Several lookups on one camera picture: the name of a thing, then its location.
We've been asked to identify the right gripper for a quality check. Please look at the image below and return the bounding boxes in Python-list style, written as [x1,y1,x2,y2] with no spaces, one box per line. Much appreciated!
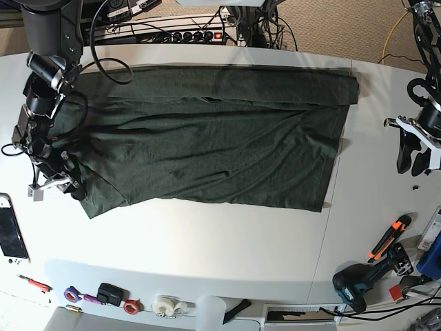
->
[36,151,86,201]

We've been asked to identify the dark green t-shirt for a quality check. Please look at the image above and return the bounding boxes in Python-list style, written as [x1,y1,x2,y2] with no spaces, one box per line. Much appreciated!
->
[50,66,359,217]

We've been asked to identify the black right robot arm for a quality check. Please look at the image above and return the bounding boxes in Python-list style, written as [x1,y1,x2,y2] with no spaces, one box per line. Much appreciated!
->
[9,1,88,201]

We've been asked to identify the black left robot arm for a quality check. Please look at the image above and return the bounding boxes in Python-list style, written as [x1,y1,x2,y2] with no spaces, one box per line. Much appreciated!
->
[396,1,440,177]

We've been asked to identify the orange black utility knife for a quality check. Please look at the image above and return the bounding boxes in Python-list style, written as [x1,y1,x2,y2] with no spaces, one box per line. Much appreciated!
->
[367,214,412,263]

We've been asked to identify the white handheld game console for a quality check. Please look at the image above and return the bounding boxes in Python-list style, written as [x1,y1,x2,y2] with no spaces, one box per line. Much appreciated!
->
[1,193,30,265]

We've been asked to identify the blue box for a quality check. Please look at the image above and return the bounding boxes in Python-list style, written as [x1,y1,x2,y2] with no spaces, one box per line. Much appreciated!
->
[417,234,441,280]

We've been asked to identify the purple tape roll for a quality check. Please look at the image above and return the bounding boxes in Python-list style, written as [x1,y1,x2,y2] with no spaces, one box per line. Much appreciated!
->
[64,286,81,303]

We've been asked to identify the red screwdriver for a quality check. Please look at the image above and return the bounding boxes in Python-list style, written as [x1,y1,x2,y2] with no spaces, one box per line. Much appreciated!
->
[17,274,52,293]

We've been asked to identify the purple marker pen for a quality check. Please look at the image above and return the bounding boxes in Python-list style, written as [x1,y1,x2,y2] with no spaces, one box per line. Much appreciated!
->
[79,294,105,305]

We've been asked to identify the brass bullet-shaped piece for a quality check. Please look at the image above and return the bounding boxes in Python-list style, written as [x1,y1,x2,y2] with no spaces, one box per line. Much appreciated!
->
[65,305,82,312]

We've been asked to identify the red tape roll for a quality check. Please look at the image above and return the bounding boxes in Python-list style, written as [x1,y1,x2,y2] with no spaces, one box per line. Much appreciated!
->
[123,300,142,315]

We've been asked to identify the teal black power drill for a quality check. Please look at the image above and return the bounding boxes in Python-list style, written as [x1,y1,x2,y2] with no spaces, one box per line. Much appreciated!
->
[332,243,413,314]

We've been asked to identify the white tape roll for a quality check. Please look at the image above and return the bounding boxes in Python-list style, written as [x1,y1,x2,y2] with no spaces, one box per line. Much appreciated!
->
[151,296,179,317]

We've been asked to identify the translucent plastic cup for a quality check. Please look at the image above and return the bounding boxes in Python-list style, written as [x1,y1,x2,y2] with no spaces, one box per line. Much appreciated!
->
[196,296,227,331]

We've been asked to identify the black power strip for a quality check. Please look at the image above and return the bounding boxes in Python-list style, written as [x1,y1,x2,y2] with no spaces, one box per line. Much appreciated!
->
[149,30,224,45]

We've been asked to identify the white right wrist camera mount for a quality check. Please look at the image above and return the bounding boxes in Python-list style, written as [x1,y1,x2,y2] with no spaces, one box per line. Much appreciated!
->
[28,174,79,202]

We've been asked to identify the black action camera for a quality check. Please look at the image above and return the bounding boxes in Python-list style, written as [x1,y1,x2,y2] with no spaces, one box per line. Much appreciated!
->
[96,283,125,306]

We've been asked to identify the yellow cable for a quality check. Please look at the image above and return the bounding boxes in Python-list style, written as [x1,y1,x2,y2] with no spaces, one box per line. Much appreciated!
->
[378,10,413,65]

